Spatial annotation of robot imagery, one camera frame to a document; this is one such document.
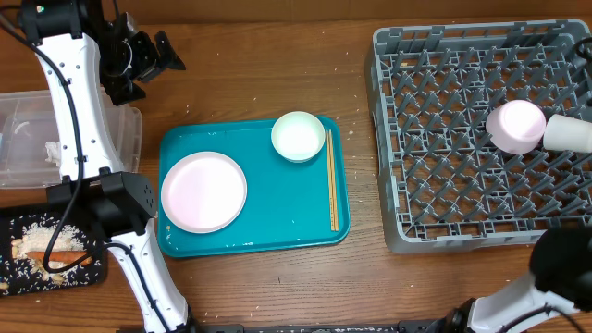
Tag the white upturned bowl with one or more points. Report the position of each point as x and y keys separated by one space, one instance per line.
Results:
x=298 y=136

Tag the cardboard backdrop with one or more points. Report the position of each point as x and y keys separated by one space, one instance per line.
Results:
x=152 y=12

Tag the white paper cup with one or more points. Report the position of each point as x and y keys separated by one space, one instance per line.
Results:
x=567 y=134

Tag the black waste tray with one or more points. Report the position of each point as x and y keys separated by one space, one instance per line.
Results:
x=14 y=219

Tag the orange carrot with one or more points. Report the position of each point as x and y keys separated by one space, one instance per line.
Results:
x=65 y=257

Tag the small white plate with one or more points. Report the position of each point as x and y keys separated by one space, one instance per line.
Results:
x=516 y=127

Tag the teal plastic tray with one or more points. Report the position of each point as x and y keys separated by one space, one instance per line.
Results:
x=287 y=204

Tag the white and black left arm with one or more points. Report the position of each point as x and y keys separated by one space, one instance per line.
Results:
x=85 y=58

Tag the rice and food scraps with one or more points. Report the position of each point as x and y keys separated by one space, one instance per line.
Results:
x=20 y=274

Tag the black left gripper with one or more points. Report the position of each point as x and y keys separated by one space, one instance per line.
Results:
x=116 y=86

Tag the grey dish rack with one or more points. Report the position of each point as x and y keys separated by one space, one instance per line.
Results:
x=443 y=185

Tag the white tissue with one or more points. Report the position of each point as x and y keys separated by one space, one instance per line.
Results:
x=53 y=153

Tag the clear plastic bin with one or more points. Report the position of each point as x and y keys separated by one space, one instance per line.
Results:
x=28 y=122

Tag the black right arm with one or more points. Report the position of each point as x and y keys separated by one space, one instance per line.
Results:
x=558 y=282

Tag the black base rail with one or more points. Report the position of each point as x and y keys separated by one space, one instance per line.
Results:
x=410 y=326

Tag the large white plate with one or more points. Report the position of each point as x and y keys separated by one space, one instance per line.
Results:
x=204 y=192

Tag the wooden chopstick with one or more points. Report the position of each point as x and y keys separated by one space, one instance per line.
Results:
x=330 y=180
x=335 y=187

